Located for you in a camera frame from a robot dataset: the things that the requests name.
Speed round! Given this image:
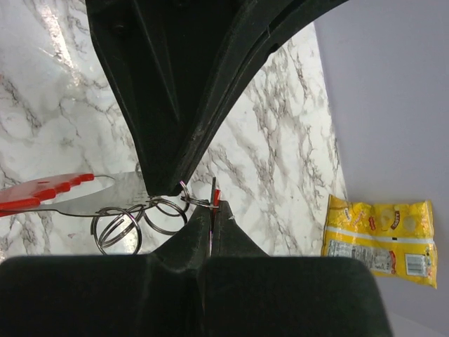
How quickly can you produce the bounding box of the metal red key organizer plate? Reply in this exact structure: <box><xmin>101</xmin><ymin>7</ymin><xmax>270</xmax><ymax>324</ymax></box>
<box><xmin>1</xmin><ymin>172</ymin><xmax>150</xmax><ymax>217</ymax></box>

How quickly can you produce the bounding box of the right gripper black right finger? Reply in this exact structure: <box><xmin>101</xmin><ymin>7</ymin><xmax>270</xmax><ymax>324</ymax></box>
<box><xmin>201</xmin><ymin>201</ymin><xmax>392</xmax><ymax>336</ymax></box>

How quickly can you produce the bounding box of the yellow chips bag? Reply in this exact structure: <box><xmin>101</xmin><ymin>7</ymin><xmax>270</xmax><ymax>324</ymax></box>
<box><xmin>321</xmin><ymin>195</ymin><xmax>438</xmax><ymax>288</ymax></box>

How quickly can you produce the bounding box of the large red key tag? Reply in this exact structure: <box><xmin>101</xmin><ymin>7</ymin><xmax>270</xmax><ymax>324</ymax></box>
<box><xmin>209</xmin><ymin>177</ymin><xmax>220</xmax><ymax>255</ymax></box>

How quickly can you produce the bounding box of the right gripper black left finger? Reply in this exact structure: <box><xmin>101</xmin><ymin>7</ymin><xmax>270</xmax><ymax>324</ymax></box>
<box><xmin>1</xmin><ymin>208</ymin><xmax>211</xmax><ymax>336</ymax></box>

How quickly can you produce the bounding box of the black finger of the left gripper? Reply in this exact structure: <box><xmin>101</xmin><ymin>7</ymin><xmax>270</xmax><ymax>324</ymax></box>
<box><xmin>86</xmin><ymin>0</ymin><xmax>338</xmax><ymax>196</ymax></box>

